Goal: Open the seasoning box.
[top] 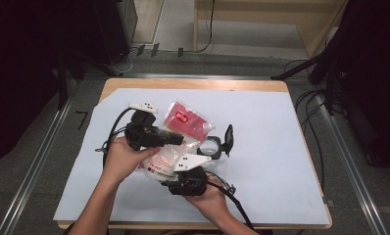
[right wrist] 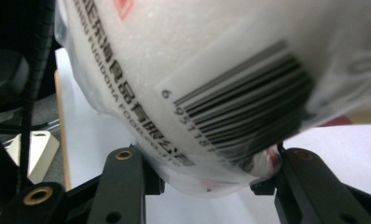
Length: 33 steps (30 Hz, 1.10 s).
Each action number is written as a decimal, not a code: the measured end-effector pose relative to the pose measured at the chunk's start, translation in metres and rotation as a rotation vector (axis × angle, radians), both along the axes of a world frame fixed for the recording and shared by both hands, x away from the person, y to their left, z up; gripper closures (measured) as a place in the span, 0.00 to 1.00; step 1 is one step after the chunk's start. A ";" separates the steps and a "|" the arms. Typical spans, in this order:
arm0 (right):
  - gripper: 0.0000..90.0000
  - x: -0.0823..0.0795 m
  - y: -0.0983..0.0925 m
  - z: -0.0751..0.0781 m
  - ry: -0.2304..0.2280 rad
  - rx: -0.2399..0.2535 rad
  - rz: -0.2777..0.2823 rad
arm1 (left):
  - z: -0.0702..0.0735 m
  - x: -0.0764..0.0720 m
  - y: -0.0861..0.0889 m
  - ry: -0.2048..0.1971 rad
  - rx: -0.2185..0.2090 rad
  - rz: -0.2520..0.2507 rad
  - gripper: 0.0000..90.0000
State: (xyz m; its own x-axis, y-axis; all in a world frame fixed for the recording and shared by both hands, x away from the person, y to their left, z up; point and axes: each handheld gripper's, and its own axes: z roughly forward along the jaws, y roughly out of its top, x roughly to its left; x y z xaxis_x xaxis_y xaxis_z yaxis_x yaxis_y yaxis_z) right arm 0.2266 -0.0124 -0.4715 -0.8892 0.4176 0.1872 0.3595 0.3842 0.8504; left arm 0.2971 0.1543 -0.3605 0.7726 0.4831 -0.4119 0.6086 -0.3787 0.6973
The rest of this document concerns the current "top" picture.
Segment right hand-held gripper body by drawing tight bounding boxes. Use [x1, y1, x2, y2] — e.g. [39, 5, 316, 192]
[168, 154, 213, 197]

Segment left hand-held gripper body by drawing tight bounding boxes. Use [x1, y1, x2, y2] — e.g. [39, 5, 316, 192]
[123, 101, 168, 152]

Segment red and white pouch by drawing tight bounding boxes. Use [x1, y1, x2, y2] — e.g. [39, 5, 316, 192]
[138, 99, 217, 182]

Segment person's right hand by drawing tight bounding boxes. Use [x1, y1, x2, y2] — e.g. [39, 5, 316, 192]
[182, 175, 232, 225]

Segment person's left hand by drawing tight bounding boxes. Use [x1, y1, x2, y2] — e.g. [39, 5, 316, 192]
[102, 136, 162, 186]

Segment white table sheet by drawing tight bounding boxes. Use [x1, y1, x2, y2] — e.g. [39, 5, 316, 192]
[53, 87, 329, 226]

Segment black stand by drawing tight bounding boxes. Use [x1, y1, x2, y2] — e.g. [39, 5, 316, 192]
[54, 45, 121, 111]

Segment dark cabinet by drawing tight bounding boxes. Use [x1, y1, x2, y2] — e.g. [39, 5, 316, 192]
[93, 0, 138, 65]

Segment black tripod leg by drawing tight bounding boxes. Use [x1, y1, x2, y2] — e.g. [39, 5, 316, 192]
[269, 48, 331, 81]

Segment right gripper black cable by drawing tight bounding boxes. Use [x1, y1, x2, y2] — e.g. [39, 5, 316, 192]
[203, 170, 255, 230]

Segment metal floor rail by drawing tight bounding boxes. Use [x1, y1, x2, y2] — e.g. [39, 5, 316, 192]
[314, 94, 390, 235]
[0, 77, 81, 235]

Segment hanging black cable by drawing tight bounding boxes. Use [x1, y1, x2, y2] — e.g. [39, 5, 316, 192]
[197, 0, 217, 53]

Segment black floor cables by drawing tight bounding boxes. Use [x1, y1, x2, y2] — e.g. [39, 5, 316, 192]
[294, 89, 326, 192]

